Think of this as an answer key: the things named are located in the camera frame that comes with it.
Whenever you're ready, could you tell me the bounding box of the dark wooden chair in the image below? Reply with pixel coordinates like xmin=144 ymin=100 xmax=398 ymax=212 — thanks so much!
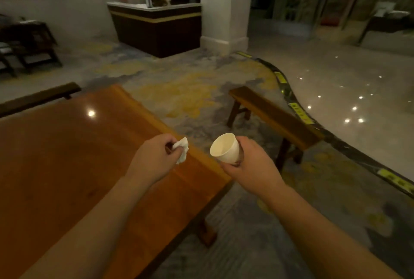
xmin=0 ymin=19 xmax=63 ymax=77

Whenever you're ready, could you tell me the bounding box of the black yellow floor strip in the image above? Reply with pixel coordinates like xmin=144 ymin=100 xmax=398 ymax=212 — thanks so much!
xmin=234 ymin=51 xmax=414 ymax=199

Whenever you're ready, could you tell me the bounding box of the orange wooden table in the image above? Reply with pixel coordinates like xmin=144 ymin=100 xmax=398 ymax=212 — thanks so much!
xmin=0 ymin=84 xmax=234 ymax=279

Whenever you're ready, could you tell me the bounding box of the person's left hand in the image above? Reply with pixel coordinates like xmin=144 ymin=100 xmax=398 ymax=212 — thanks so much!
xmin=125 ymin=133 xmax=184 ymax=186

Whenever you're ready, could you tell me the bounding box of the patterned grey yellow carpet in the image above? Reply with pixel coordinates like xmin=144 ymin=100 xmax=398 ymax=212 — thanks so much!
xmin=55 ymin=41 xmax=414 ymax=279

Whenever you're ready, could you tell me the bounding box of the brown wooden bench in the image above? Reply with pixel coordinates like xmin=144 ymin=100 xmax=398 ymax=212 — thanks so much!
xmin=226 ymin=86 xmax=325 ymax=173

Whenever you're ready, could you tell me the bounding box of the white square pillar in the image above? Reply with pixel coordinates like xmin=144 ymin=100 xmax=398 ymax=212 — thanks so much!
xmin=199 ymin=0 xmax=257 ymax=56

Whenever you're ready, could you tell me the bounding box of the white paper cup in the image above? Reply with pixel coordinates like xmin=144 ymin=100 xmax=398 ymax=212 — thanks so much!
xmin=210 ymin=133 xmax=241 ymax=167

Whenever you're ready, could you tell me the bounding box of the person's right hand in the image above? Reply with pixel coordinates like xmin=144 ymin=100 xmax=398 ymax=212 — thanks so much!
xmin=221 ymin=136 xmax=287 ymax=199

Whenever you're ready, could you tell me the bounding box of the white tissue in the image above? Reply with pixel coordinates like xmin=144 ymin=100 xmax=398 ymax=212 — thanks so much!
xmin=171 ymin=137 xmax=189 ymax=164

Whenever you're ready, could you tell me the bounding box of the dark wooden bench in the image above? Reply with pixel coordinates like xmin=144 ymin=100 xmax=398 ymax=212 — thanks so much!
xmin=0 ymin=82 xmax=82 ymax=118

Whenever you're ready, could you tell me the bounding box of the person's left forearm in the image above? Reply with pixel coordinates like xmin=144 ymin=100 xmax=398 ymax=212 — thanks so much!
xmin=19 ymin=176 xmax=152 ymax=279

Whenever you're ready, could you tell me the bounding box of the dark reception counter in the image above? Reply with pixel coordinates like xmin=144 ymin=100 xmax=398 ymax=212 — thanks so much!
xmin=107 ymin=2 xmax=202 ymax=59

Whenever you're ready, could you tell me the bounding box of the dark low table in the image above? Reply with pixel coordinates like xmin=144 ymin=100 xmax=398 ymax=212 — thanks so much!
xmin=357 ymin=11 xmax=414 ymax=47

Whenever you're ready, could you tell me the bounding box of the person's right forearm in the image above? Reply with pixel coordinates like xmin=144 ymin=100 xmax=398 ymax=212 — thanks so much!
xmin=265 ymin=185 xmax=403 ymax=279

